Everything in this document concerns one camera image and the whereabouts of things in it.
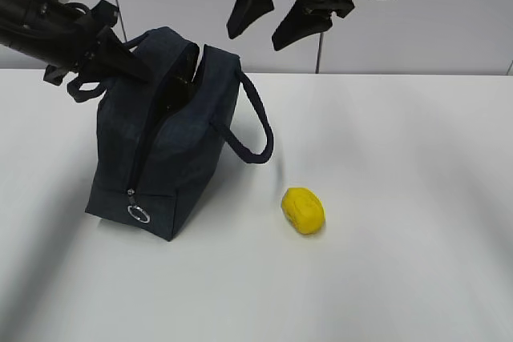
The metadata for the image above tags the yellow lemon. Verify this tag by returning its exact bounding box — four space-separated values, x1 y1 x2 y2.
281 187 325 235

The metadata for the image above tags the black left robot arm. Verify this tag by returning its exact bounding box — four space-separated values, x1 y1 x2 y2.
1 0 151 85

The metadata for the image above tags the green cucumber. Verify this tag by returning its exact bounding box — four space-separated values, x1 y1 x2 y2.
161 43 200 113

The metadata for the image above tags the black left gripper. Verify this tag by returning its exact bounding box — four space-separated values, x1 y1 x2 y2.
43 0 151 86

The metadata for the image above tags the dark navy fabric lunch bag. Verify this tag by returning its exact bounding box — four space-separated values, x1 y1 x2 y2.
86 26 274 240

